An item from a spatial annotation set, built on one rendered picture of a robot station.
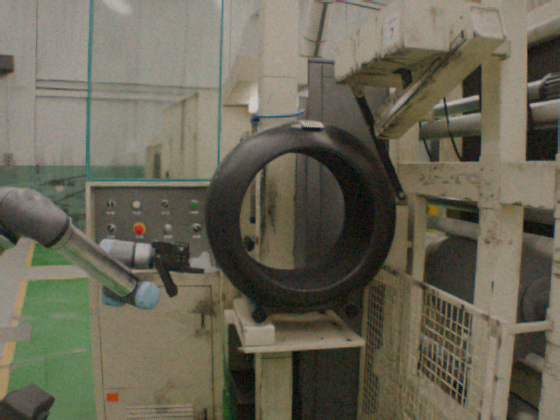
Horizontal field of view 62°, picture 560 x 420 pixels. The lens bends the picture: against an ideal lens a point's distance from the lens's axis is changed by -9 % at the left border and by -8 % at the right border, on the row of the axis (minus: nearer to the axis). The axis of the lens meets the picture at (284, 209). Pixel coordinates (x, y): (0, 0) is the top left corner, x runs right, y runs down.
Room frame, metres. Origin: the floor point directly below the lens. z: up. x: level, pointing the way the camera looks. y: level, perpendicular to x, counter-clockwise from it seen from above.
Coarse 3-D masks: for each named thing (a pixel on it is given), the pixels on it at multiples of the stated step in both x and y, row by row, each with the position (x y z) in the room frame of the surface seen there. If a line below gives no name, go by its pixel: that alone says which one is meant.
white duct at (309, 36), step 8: (312, 0) 2.25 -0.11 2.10; (320, 0) 2.23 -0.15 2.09; (328, 0) 2.23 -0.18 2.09; (312, 8) 2.27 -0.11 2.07; (320, 8) 2.25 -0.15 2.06; (328, 8) 2.26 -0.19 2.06; (312, 16) 2.29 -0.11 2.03; (320, 16) 2.28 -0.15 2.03; (328, 16) 2.29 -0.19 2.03; (312, 24) 2.31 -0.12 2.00; (328, 24) 2.32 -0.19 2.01; (304, 32) 2.38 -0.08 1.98; (312, 32) 2.33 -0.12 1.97; (328, 32) 2.37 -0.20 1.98; (304, 40) 2.39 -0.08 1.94; (312, 40) 2.35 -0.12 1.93; (304, 48) 2.40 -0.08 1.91; (312, 48) 2.38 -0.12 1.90; (320, 48) 2.39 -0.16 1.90
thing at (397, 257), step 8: (400, 208) 1.83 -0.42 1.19; (400, 216) 1.83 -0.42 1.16; (400, 224) 1.83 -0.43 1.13; (400, 232) 1.83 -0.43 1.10; (400, 240) 1.83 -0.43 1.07; (392, 248) 1.82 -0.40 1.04; (400, 248) 1.83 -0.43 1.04; (392, 256) 1.82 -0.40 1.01; (400, 256) 1.83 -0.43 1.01; (392, 264) 1.82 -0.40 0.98; (400, 264) 1.83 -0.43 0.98; (384, 272) 1.82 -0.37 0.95; (376, 280) 1.81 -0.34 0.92; (384, 280) 1.82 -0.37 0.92; (392, 280) 1.82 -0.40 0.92; (400, 280) 1.83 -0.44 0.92
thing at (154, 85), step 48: (96, 0) 1.98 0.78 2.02; (144, 0) 2.01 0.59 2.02; (192, 0) 2.05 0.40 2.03; (96, 48) 1.98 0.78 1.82; (144, 48) 2.02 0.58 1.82; (192, 48) 2.06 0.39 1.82; (96, 96) 1.98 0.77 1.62; (144, 96) 2.02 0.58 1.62; (192, 96) 2.06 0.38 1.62; (96, 144) 1.98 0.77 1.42; (144, 144) 2.02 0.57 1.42; (192, 144) 2.06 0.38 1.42
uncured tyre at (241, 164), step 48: (240, 144) 1.45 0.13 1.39; (288, 144) 1.42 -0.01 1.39; (336, 144) 1.45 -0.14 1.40; (240, 192) 1.39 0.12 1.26; (384, 192) 1.48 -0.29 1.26; (240, 240) 1.39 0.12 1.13; (384, 240) 1.48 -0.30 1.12; (240, 288) 1.43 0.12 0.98; (288, 288) 1.42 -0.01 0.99; (336, 288) 1.45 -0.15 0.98
